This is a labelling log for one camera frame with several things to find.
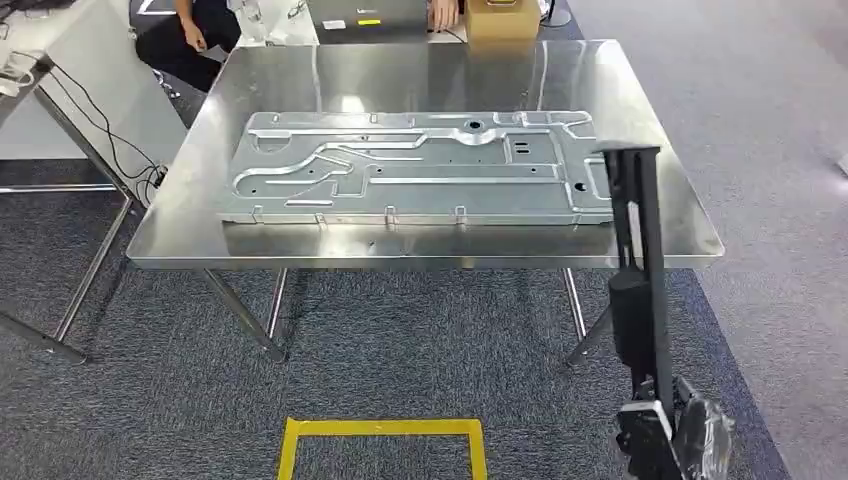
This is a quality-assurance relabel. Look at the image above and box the white table with steel legs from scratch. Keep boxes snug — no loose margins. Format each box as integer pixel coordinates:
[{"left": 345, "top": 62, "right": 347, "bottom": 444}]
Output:
[{"left": 0, "top": 0, "right": 189, "bottom": 366}]

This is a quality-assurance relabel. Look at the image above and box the dark grey laptop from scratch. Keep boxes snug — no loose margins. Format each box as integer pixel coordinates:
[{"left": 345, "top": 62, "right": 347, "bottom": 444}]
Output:
[{"left": 306, "top": 0, "right": 432, "bottom": 45}]

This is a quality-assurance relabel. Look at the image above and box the yellow floor tape square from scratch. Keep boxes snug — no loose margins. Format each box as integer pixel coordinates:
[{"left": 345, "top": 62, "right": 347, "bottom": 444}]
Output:
[{"left": 276, "top": 417, "right": 489, "bottom": 480}]

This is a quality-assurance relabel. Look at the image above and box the stamped grey sheet metal panel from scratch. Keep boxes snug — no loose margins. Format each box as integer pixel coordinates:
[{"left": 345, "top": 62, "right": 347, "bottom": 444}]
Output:
[{"left": 218, "top": 109, "right": 614, "bottom": 228}]

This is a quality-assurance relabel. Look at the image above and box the person's hand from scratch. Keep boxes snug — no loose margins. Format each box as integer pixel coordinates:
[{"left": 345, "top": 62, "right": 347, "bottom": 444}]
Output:
[{"left": 427, "top": 0, "right": 462, "bottom": 33}]

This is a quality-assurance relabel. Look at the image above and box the stainless steel table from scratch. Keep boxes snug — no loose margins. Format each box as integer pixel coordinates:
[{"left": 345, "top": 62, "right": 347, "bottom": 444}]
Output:
[{"left": 125, "top": 38, "right": 725, "bottom": 366}]

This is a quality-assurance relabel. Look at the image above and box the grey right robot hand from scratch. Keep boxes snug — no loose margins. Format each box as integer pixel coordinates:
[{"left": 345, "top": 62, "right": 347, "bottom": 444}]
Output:
[{"left": 614, "top": 377, "right": 735, "bottom": 480}]

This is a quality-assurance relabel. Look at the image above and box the black cable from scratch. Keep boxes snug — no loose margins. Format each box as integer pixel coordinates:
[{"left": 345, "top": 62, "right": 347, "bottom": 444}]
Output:
[{"left": 9, "top": 51, "right": 168, "bottom": 208}]

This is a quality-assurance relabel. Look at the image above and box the black plastic plate with cutouts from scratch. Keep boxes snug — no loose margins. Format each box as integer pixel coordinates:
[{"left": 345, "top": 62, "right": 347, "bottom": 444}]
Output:
[{"left": 596, "top": 144, "right": 677, "bottom": 415}]

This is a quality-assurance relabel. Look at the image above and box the person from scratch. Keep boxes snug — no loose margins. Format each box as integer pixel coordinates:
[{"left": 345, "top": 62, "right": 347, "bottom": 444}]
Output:
[{"left": 135, "top": 0, "right": 244, "bottom": 94}]

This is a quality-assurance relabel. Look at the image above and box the brown cardboard box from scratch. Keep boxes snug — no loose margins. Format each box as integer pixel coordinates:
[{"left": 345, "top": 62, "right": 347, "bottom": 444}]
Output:
[{"left": 463, "top": 0, "right": 542, "bottom": 45}]

